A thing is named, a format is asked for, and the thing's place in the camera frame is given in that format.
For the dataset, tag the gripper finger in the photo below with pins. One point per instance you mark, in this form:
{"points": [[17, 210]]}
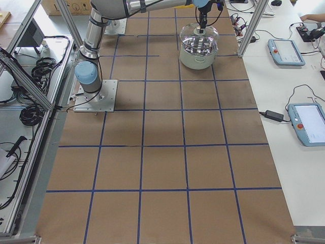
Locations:
{"points": [[204, 20]]}

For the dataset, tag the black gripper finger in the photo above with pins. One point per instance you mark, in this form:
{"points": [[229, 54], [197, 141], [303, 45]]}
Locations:
{"points": [[201, 22]]}

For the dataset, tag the clear glass pot lid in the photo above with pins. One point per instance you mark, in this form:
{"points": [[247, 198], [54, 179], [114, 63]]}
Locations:
{"points": [[194, 30]]}

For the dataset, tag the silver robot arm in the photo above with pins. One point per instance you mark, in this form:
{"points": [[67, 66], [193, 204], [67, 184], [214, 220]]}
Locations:
{"points": [[137, 43]]}

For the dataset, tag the pale green cooking pot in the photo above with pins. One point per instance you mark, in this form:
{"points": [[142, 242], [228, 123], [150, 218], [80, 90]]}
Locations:
{"points": [[198, 52]]}

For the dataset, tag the far teach pendant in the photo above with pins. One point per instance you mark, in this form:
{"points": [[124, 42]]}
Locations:
{"points": [[285, 53]]}

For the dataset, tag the teach pendant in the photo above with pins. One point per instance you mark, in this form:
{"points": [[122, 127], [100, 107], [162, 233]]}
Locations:
{"points": [[308, 122], [285, 53]]}

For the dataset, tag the black power adapter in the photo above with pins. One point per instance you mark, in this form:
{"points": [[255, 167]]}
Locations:
{"points": [[274, 116]]}

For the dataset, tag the brown paper table cover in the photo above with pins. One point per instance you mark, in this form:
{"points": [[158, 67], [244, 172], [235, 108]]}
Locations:
{"points": [[202, 173]]}

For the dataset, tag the near teach pendant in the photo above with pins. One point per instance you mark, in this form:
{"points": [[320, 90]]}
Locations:
{"points": [[308, 122]]}

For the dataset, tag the aluminium frame post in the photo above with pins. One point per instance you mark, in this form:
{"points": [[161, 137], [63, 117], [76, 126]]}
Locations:
{"points": [[257, 15]]}

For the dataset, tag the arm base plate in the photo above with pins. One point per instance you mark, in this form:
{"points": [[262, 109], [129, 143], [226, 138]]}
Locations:
{"points": [[103, 101]]}

